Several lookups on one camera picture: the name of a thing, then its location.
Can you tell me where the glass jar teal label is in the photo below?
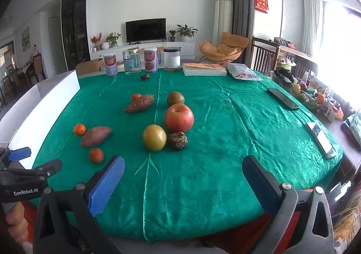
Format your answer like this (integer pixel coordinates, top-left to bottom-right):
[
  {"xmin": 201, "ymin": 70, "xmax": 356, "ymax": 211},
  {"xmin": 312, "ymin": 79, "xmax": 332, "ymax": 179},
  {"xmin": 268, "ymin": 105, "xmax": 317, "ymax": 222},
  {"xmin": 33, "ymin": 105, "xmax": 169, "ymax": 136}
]
[{"xmin": 122, "ymin": 48, "xmax": 141, "ymax": 75}]

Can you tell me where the person's left hand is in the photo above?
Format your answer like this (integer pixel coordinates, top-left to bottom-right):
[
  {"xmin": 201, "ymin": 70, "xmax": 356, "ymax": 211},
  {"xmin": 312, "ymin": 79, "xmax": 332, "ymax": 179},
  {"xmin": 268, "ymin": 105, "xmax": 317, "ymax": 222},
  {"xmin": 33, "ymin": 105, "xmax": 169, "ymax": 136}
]
[{"xmin": 5, "ymin": 202, "xmax": 28, "ymax": 243}]

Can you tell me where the dining table with chairs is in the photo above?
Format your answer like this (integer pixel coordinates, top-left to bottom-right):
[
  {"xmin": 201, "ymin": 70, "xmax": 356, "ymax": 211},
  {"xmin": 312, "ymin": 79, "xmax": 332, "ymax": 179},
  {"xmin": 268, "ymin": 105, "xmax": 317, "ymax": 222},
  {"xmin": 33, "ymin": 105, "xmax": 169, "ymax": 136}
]
[{"xmin": 1, "ymin": 53, "xmax": 46, "ymax": 96}]

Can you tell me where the red wall hanging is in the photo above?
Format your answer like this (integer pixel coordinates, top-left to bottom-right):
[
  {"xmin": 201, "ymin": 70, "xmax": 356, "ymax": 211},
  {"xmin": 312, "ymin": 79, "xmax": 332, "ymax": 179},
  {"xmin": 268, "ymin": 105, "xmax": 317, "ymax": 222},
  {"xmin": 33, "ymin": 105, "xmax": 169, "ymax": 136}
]
[{"xmin": 255, "ymin": 0, "xmax": 269, "ymax": 14}]

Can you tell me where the potted green plant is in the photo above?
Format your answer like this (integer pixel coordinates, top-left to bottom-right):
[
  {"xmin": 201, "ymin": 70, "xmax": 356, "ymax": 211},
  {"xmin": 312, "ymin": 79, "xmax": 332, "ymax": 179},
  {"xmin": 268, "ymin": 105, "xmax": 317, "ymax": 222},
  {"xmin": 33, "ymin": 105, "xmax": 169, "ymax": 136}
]
[{"xmin": 177, "ymin": 24, "xmax": 198, "ymax": 42}]

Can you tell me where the wooden crib rail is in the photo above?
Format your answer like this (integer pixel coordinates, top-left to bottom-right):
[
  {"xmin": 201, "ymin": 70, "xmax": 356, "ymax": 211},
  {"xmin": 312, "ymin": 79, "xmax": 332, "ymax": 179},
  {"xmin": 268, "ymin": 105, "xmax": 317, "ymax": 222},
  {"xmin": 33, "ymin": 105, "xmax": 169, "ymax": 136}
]
[{"xmin": 250, "ymin": 37, "xmax": 318, "ymax": 78}]

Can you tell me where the white flat box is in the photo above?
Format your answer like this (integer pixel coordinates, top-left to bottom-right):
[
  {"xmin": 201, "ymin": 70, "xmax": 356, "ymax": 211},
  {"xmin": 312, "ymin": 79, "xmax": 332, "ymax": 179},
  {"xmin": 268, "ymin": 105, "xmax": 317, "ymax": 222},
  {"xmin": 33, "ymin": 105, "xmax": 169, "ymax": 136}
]
[{"xmin": 182, "ymin": 63, "xmax": 227, "ymax": 76}]

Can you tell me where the white plastic snack bag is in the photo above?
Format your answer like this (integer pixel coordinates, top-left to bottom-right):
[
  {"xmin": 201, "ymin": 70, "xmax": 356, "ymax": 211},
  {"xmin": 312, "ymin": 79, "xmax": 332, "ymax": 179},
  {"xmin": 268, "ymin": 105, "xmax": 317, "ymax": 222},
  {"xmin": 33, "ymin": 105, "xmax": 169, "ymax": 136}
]
[{"xmin": 227, "ymin": 63, "xmax": 262, "ymax": 81}]

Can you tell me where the orange lounge chair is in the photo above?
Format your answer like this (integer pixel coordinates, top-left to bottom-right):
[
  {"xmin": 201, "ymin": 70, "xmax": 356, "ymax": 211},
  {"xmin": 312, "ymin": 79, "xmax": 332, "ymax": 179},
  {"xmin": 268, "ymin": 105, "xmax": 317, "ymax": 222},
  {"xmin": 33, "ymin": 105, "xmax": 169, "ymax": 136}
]
[{"xmin": 199, "ymin": 32, "xmax": 250, "ymax": 64}]

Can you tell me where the yellow-green round fruit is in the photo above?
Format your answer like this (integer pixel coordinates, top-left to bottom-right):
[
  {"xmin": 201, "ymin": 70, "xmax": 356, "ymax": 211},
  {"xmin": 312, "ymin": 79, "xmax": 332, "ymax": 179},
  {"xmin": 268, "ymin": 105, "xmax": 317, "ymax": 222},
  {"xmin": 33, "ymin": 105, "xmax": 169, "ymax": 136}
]
[{"xmin": 143, "ymin": 125, "xmax": 167, "ymax": 151}]

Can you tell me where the red flower vase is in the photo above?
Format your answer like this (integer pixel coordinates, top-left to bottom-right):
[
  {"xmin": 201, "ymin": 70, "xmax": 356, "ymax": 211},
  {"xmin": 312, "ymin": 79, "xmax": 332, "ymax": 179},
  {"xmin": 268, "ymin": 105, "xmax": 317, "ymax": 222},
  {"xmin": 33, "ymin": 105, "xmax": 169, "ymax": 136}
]
[{"xmin": 90, "ymin": 32, "xmax": 102, "ymax": 51}]

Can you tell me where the large red apple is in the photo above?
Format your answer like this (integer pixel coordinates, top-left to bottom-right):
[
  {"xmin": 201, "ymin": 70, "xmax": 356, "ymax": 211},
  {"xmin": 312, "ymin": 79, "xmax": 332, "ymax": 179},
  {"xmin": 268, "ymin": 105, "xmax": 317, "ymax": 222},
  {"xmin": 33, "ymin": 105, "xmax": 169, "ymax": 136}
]
[{"xmin": 164, "ymin": 103, "xmax": 194, "ymax": 133}]

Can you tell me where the tray of toys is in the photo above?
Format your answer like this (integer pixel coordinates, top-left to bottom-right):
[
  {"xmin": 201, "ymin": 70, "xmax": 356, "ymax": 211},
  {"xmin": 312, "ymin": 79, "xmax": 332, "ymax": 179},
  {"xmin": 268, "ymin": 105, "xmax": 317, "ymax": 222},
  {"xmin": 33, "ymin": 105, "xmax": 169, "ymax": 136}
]
[{"xmin": 271, "ymin": 68, "xmax": 346, "ymax": 121}]

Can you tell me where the sweet potato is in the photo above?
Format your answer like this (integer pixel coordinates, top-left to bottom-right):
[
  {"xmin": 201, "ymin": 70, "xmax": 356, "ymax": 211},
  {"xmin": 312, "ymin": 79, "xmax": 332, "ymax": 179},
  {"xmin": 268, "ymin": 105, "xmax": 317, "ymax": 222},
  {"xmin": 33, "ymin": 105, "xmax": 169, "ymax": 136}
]
[
  {"xmin": 125, "ymin": 95, "xmax": 154, "ymax": 114},
  {"xmin": 80, "ymin": 126, "xmax": 112, "ymax": 148}
]

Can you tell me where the tall black cabinet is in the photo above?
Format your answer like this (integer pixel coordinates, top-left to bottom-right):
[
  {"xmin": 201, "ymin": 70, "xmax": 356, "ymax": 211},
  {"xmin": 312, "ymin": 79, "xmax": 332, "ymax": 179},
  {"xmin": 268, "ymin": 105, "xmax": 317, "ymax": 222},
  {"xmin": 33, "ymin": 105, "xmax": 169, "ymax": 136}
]
[{"xmin": 60, "ymin": 0, "xmax": 90, "ymax": 71}]

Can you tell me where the right red-labelled tin can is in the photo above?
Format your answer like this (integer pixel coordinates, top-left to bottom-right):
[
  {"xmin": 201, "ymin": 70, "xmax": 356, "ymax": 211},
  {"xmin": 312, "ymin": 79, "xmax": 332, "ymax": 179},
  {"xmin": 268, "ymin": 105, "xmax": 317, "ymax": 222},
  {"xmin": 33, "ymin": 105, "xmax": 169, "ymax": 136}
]
[{"xmin": 144, "ymin": 48, "xmax": 158, "ymax": 73}]

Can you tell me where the black television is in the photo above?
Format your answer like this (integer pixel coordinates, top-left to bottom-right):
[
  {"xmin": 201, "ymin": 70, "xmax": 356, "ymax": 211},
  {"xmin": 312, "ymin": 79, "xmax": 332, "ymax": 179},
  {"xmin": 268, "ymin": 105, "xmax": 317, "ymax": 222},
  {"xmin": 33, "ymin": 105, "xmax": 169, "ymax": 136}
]
[{"xmin": 125, "ymin": 18, "xmax": 167, "ymax": 43}]

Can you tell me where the green satin tablecloth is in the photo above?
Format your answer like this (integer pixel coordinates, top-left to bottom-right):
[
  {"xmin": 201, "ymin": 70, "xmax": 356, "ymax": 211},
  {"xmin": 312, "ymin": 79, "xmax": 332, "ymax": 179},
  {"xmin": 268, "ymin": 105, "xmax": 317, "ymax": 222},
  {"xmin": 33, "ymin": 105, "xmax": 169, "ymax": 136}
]
[{"xmin": 35, "ymin": 70, "xmax": 343, "ymax": 243}]

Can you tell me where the covered standing air conditioner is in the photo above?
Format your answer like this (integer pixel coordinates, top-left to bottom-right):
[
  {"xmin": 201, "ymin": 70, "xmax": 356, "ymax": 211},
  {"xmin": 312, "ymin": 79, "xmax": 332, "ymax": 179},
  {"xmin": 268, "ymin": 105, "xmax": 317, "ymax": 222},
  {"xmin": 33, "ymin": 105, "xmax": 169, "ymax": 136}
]
[{"xmin": 212, "ymin": 0, "xmax": 234, "ymax": 46}]

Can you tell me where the black-lidded clear canister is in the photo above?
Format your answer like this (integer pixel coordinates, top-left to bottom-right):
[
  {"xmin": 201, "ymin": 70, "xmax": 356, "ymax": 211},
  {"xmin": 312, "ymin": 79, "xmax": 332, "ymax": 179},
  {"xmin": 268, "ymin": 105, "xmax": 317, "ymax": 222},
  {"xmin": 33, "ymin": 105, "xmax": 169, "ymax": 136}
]
[{"xmin": 163, "ymin": 47, "xmax": 181, "ymax": 71}]

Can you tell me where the green-brown round fruit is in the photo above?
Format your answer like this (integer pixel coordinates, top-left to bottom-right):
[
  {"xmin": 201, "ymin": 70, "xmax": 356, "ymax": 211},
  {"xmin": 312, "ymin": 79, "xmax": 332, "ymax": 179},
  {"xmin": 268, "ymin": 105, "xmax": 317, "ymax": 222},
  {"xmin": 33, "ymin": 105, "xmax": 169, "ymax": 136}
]
[{"xmin": 167, "ymin": 91, "xmax": 185, "ymax": 107}]

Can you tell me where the dark wrinkled fruit near apple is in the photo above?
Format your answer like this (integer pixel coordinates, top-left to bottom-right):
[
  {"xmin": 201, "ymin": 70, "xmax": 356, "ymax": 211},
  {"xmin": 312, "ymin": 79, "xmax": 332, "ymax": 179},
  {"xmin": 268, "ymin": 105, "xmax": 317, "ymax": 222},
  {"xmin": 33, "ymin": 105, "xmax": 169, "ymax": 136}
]
[{"xmin": 168, "ymin": 132, "xmax": 188, "ymax": 150}]

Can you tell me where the small dark fruit by cans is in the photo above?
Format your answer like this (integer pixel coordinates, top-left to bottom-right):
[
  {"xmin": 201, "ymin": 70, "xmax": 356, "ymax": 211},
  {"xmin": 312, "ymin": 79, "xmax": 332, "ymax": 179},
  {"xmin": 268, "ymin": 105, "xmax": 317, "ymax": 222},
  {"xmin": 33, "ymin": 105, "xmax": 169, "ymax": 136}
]
[{"xmin": 141, "ymin": 74, "xmax": 150, "ymax": 81}]

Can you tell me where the small orange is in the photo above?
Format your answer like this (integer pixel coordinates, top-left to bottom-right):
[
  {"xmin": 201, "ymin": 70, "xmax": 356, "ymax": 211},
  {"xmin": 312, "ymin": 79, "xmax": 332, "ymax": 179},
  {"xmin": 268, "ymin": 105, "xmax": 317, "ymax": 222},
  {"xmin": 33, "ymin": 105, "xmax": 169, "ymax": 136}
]
[
  {"xmin": 73, "ymin": 124, "xmax": 86, "ymax": 136},
  {"xmin": 131, "ymin": 94, "xmax": 142, "ymax": 101},
  {"xmin": 89, "ymin": 148, "xmax": 104, "ymax": 164}
]

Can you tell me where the brown cardboard box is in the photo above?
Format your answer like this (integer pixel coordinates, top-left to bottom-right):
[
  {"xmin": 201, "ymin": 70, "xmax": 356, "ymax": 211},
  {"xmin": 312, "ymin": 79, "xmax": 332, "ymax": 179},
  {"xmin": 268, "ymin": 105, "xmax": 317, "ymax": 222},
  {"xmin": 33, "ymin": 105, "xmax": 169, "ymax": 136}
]
[{"xmin": 75, "ymin": 59, "xmax": 104, "ymax": 76}]

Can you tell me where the white cardboard box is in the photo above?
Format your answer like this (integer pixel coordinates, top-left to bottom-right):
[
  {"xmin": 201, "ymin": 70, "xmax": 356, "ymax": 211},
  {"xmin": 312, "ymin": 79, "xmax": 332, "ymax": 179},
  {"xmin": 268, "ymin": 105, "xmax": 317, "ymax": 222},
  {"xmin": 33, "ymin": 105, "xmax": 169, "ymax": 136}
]
[{"xmin": 1, "ymin": 71, "xmax": 80, "ymax": 169}]

